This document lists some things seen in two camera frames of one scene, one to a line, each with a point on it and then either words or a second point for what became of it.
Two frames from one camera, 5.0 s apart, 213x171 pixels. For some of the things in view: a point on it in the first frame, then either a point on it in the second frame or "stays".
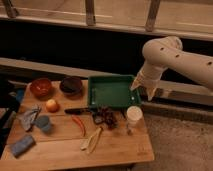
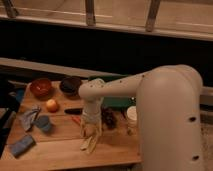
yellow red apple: [52, 106] stays
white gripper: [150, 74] to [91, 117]
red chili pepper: [80, 124] stays
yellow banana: [90, 141] stays
